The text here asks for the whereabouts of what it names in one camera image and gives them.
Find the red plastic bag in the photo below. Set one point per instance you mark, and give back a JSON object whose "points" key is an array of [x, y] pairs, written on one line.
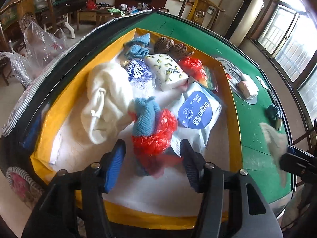
{"points": [[193, 67]]}

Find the right hand white glove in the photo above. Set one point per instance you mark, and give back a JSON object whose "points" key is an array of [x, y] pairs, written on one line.
{"points": [[297, 206]]}

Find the yellow green red sponges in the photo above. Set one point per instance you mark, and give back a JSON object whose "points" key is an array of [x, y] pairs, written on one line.
{"points": [[209, 81]]}

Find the pink tissue pack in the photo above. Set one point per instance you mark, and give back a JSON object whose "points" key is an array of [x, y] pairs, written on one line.
{"points": [[244, 89]]}

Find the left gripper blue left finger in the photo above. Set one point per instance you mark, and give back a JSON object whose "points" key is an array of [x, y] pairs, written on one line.
{"points": [[112, 163]]}

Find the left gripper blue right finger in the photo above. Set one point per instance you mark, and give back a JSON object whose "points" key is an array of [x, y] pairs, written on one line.
{"points": [[193, 163]]}

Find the round mahjong table console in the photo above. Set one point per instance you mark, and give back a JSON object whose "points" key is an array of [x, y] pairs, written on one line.
{"points": [[234, 76]]}

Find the white blue wet wipes pack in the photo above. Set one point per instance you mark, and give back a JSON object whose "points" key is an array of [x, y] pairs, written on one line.
{"points": [[196, 110]]}

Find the clear plastic bag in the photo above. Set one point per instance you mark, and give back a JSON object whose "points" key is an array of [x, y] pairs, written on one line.
{"points": [[41, 46]]}

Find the blue tissue pocket pack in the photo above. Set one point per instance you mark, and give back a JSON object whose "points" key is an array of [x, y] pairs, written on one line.
{"points": [[279, 120]]}

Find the white red-text packet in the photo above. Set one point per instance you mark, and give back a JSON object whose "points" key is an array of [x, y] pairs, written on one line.
{"points": [[277, 144]]}

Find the blue white tissue bag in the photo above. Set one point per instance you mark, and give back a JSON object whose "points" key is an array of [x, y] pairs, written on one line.
{"points": [[140, 75]]}

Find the yellow cardboard box tray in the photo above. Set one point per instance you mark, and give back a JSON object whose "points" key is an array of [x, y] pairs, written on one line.
{"points": [[167, 202]]}

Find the brown pink knitted cloth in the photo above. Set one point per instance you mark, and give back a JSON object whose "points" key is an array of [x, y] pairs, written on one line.
{"points": [[167, 46]]}

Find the white tissue pack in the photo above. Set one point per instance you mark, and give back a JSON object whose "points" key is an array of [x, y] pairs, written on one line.
{"points": [[252, 86]]}

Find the light blue knotted cloth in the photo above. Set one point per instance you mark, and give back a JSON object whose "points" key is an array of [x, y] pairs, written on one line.
{"points": [[137, 48]]}

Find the white standing air conditioner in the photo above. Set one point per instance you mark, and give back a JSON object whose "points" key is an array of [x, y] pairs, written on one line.
{"points": [[243, 21]]}

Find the white fluffy towel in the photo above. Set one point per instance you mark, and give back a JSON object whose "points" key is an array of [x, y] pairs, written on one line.
{"points": [[110, 102]]}

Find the white folded napkin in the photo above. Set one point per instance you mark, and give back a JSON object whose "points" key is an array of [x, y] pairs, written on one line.
{"points": [[263, 84]]}

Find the lemon print tissue pack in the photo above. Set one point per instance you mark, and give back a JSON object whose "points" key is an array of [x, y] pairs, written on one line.
{"points": [[169, 74]]}

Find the dark blue towel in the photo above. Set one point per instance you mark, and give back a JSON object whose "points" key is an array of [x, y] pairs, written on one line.
{"points": [[273, 112]]}

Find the wooden chair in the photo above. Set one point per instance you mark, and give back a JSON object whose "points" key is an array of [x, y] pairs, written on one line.
{"points": [[200, 11]]}

